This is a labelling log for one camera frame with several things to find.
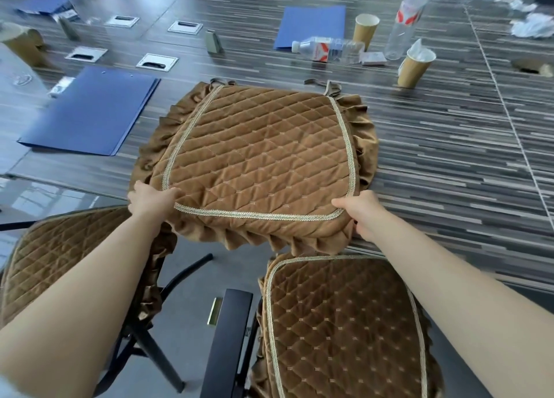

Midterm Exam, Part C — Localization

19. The person's left hand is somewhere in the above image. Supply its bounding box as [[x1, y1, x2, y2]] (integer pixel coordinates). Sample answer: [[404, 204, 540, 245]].
[[128, 180, 186, 234]]

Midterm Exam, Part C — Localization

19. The person's right hand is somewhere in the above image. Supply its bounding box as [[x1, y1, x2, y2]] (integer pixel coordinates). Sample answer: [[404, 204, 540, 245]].
[[331, 190, 392, 243]]

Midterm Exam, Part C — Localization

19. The brown quilted cushion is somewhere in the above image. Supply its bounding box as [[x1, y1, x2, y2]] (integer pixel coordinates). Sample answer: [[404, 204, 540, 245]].
[[0, 205, 179, 330], [128, 78, 381, 257], [250, 251, 446, 398]]

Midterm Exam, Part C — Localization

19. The person's right forearm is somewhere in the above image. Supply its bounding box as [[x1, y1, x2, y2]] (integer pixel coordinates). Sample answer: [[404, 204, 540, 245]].
[[369, 213, 554, 398]]

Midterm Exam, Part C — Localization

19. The person's left forearm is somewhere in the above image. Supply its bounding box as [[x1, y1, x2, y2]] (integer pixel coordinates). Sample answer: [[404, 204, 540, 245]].
[[0, 213, 169, 398]]

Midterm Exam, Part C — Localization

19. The striped wooden table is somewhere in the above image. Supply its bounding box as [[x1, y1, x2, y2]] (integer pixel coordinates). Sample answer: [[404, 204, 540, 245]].
[[0, 0, 554, 314]]

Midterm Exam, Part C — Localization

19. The small tissue packet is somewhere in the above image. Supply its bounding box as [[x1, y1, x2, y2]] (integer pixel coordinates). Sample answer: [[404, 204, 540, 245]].
[[360, 51, 388, 67], [47, 75, 77, 99]]

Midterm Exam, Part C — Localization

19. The brown paper cup with tissue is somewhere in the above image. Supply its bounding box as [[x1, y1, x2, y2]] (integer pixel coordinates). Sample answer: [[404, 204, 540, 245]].
[[396, 38, 437, 89]]

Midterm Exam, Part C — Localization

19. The large crumpled white tissue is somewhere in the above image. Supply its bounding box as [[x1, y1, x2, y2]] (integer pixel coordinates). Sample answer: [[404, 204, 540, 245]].
[[509, 12, 554, 40]]

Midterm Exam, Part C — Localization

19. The small crumpled white tissue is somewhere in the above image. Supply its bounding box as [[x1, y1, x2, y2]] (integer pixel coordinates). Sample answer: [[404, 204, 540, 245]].
[[494, 0, 538, 14]]

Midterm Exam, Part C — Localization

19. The silver table cable box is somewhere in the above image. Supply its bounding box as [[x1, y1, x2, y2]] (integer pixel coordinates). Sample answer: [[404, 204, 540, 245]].
[[167, 19, 204, 35], [104, 14, 141, 29], [134, 53, 179, 72], [64, 45, 108, 63]]

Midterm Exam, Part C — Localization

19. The open table cable box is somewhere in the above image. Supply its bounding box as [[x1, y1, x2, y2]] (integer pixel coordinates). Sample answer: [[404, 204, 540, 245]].
[[510, 57, 554, 77]]

